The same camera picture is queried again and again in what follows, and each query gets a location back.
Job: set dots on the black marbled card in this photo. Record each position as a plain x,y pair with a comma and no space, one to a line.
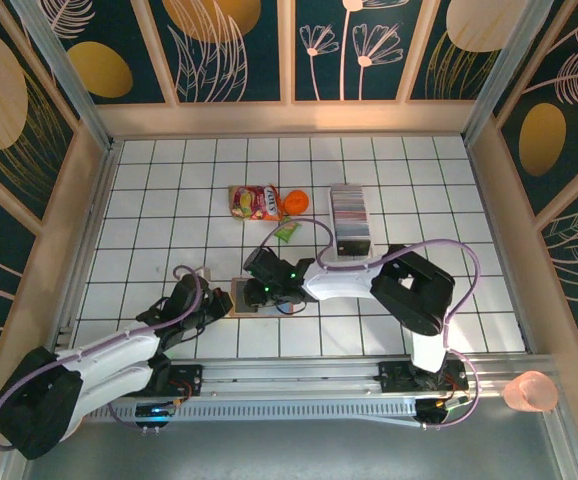
353,247

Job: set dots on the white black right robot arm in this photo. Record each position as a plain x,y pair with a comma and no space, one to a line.
339,285

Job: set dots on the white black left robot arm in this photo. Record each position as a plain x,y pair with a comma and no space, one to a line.
114,375

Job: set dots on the white slotted card tray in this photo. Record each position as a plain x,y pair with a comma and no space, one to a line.
333,225

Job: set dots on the stack of colourful cards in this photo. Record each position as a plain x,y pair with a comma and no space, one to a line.
351,210

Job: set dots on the green snack packet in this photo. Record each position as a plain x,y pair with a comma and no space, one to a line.
289,232

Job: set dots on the orange fruit candy bag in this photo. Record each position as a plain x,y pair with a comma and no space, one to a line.
254,202

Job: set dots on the orange fruit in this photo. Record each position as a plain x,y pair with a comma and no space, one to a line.
296,202

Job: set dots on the black controller board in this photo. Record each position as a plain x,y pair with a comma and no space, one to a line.
434,411
154,412

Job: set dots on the pink translucent cup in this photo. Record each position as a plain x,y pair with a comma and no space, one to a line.
531,392

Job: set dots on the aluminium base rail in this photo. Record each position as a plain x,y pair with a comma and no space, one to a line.
294,380

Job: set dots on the aluminium frame post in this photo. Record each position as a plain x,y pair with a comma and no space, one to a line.
64,75
499,75

